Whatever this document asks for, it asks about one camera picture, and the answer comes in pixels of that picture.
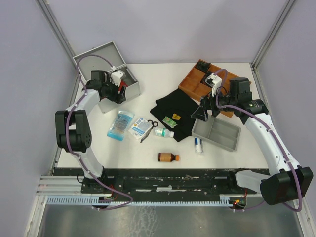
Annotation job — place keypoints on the dark rolled item top compartment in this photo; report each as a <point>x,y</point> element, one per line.
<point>202,66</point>

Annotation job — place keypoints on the red first aid kit pouch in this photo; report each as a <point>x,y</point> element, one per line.
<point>122,87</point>

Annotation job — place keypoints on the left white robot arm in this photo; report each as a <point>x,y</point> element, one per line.
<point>73,133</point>

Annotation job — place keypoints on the black handled scissors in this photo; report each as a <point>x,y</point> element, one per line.
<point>153,125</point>

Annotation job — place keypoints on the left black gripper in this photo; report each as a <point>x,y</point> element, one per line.
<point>118,98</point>

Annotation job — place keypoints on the green small sachet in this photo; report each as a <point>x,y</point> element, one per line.
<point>168,121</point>

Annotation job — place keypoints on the clear bottle green label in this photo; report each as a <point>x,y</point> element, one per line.
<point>163,132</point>

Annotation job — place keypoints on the brown medicine bottle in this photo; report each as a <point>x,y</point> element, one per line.
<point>168,157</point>

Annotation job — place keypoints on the grey metal first aid box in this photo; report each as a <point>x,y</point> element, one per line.
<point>101,58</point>

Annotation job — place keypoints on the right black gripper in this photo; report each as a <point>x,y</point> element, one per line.
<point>201,113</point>

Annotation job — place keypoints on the grey plastic divided tray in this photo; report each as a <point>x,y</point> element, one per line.
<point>217,132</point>

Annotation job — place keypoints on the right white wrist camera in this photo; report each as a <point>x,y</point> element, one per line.
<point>214,81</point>

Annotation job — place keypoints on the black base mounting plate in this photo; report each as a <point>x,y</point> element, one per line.
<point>173,185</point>

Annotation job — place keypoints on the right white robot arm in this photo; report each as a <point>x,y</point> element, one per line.
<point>287,181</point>

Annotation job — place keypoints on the light blue mask packet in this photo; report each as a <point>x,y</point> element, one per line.
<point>120,125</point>

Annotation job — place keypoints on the brown wooden compartment tray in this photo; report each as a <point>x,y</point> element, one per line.
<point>194,86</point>

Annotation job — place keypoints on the black folded cloth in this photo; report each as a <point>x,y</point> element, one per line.
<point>178,106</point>

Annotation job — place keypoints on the white blue tube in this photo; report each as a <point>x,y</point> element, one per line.
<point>198,145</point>

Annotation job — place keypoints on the light blue cable duct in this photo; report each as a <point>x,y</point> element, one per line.
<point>93,200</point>

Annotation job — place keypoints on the blue white gauze packet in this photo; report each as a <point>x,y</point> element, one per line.
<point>139,128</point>

